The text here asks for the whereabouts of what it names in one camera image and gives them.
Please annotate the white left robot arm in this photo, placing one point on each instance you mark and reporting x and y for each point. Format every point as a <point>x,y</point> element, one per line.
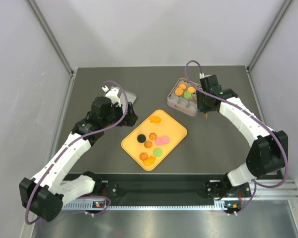
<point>46,193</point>

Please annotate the aluminium frame post right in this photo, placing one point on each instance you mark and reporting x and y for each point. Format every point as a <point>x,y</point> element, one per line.
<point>269,34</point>

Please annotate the tan swirl cookie lower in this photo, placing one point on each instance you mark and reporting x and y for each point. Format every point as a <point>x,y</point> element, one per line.
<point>143,156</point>

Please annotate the orange fish cookie lower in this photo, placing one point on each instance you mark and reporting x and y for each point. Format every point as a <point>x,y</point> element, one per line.
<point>149,161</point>

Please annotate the metal serving tongs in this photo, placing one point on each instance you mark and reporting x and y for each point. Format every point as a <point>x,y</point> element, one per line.
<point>202,104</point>

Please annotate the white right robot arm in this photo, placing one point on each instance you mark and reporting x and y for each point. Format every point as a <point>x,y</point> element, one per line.
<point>268,148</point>

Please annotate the silver tin lid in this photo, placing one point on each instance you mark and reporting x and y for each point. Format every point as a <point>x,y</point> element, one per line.
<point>131,97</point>

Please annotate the yellow plastic tray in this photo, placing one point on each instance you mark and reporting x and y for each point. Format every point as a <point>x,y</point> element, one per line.
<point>168,126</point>

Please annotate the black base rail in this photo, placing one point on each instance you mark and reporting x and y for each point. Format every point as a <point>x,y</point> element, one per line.
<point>165,189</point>

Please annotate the aluminium frame post left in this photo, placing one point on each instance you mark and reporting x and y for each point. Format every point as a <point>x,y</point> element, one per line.
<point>49,34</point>

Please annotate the round tan dotted biscuit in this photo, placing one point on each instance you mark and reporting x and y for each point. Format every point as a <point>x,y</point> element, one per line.
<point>182,86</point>

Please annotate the tan swirl cookie middle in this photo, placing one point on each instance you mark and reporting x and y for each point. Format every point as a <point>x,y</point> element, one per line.
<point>148,144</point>

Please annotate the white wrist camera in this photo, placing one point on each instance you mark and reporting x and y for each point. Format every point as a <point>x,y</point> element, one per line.
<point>114,94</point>
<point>202,75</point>

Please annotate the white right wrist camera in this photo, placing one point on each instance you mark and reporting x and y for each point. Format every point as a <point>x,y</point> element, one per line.
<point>202,75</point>

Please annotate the pink sandwich cookie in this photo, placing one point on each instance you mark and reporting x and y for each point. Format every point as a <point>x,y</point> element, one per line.
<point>158,141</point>
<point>165,139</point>

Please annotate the pink cookie tin box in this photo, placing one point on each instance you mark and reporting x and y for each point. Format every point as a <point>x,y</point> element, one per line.
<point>180,103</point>

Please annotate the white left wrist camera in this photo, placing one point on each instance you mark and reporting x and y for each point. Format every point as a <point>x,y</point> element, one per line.
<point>114,94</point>

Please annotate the black sandwich cookie left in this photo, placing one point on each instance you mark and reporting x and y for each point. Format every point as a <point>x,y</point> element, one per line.
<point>141,138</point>

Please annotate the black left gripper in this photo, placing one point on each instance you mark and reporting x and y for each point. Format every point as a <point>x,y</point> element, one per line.
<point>131,119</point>

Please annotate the orange fish cookie upper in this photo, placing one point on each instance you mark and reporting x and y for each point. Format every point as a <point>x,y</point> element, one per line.
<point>155,119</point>

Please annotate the tan flower cookie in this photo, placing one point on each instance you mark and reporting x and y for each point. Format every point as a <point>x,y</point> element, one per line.
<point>153,136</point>

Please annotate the tan swirl cookie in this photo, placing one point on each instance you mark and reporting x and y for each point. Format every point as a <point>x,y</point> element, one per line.
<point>143,156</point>
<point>148,144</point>

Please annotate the aluminium frame post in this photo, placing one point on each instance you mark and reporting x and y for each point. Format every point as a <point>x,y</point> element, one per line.
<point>49,34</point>
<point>269,34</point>

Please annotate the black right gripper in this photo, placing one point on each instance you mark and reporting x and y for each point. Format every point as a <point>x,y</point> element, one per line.
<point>201,106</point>

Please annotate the orange fish cookie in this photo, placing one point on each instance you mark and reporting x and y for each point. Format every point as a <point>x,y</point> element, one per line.
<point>149,161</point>
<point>155,119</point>

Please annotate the green sandwich cookie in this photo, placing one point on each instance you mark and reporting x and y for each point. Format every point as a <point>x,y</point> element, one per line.
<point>157,152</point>
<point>187,95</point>

